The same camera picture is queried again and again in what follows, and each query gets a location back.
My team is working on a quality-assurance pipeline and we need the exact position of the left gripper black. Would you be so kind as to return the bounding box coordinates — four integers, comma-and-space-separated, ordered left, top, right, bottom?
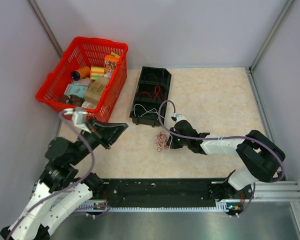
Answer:
70, 116, 129, 165

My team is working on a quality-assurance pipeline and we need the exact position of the red cable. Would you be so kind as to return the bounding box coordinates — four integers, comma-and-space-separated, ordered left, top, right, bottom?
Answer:
154, 131, 172, 153
138, 85, 167, 100

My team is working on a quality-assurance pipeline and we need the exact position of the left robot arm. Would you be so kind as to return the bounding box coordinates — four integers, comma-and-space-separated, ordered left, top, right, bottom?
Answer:
0, 118, 128, 240

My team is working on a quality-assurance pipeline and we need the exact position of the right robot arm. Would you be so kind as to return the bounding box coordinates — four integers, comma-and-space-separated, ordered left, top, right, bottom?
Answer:
168, 117, 286, 201

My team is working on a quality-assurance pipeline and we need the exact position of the white cup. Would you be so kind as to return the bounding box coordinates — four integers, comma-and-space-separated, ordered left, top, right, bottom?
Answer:
81, 101, 97, 110

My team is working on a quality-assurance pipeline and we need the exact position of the brown cardboard box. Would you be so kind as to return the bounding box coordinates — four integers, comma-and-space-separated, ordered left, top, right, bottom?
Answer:
84, 77, 109, 105

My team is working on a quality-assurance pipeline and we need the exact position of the dark brown round item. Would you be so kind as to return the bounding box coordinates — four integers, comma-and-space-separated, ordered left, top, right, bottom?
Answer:
59, 95, 84, 107

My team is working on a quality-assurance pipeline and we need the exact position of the black three-compartment tray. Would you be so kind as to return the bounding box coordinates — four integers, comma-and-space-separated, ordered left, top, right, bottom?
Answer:
129, 66, 172, 127

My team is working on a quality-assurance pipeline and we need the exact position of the pink packet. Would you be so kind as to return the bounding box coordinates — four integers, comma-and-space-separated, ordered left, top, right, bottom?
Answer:
72, 78, 94, 87

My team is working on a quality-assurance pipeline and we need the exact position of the teal packet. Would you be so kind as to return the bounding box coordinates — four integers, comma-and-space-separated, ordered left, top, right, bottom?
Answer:
64, 84, 89, 99

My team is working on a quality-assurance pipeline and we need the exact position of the red plastic basket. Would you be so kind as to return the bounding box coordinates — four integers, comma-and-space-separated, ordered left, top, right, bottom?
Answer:
35, 36, 129, 122

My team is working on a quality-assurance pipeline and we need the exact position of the yellow green sponge pack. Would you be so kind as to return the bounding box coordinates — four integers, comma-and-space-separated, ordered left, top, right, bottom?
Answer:
90, 66, 105, 80

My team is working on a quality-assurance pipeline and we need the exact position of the orange bottle black cap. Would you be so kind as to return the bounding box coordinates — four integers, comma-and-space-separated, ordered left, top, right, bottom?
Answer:
70, 66, 91, 81

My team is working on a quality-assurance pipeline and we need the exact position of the orange snack box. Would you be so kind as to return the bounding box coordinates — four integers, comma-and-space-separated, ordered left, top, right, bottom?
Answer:
103, 52, 120, 74

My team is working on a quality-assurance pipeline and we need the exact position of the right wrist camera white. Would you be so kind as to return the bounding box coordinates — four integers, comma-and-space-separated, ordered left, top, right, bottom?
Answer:
171, 113, 186, 123

